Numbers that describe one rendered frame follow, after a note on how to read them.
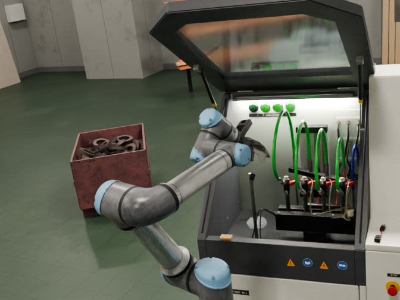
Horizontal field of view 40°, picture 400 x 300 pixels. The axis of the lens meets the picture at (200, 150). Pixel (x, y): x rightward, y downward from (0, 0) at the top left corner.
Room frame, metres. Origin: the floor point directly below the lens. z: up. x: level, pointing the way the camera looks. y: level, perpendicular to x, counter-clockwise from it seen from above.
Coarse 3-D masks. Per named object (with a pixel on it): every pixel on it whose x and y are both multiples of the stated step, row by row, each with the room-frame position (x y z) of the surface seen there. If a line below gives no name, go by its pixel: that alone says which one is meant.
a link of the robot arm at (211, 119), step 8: (208, 112) 1.81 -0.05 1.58; (216, 112) 1.80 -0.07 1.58; (200, 120) 1.81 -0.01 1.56; (208, 120) 1.79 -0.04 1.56; (216, 120) 1.79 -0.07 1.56; (224, 120) 1.82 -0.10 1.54; (208, 128) 1.79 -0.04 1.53; (216, 128) 1.79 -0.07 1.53; (224, 128) 1.81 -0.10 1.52; (232, 128) 1.84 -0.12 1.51; (224, 136) 1.83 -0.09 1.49
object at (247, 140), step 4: (244, 136) 1.92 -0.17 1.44; (236, 140) 1.85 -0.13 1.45; (240, 140) 1.89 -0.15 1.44; (244, 140) 1.91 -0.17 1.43; (248, 140) 1.90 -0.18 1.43; (244, 144) 1.90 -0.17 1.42; (248, 144) 1.89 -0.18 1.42; (252, 144) 1.91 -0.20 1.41; (252, 148) 1.92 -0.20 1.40; (252, 152) 1.90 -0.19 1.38; (252, 156) 1.89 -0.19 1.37; (252, 160) 1.88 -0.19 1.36
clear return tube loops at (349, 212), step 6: (330, 180) 2.13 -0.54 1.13; (312, 186) 2.12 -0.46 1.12; (330, 186) 2.09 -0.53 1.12; (348, 186) 2.07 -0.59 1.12; (330, 192) 2.06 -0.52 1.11; (330, 210) 2.02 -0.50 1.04; (348, 210) 2.07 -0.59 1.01; (312, 216) 2.05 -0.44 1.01; (330, 216) 2.02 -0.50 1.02; (342, 216) 2.04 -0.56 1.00; (348, 216) 1.99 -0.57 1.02
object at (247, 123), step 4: (244, 120) 1.98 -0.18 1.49; (248, 120) 1.98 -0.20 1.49; (240, 124) 1.97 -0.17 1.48; (244, 124) 1.96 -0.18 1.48; (248, 124) 1.96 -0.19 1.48; (240, 128) 1.94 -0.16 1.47; (244, 128) 1.93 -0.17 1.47; (248, 128) 1.96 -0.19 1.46; (240, 132) 1.91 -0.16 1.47; (244, 132) 1.92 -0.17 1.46; (240, 136) 1.90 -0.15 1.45
